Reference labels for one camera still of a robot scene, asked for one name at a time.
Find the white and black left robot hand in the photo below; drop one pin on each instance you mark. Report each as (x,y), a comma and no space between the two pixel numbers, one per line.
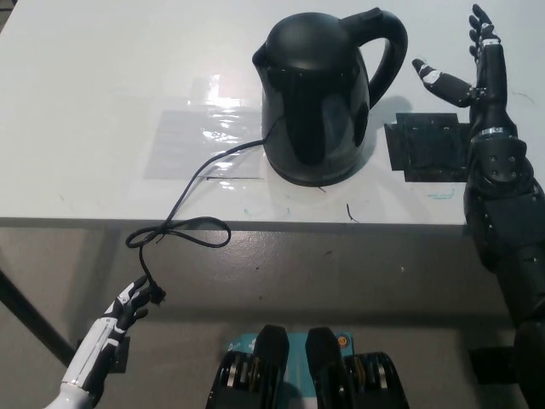
(100,345)

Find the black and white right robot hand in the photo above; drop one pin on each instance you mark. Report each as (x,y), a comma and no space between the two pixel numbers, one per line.
(491,85)

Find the black electric kettle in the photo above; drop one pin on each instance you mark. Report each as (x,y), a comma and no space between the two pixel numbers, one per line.
(311,106)

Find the black and teal robot body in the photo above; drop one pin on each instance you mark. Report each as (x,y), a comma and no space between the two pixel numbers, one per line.
(272,366)

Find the round black kettle base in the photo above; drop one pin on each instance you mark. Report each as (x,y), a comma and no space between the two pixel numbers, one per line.
(311,182)

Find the black tape patch on table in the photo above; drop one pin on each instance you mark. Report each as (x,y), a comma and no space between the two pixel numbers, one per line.
(426,145)

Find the laminated paper sheet under tape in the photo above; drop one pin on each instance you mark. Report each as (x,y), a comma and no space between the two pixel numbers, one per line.
(179,145)

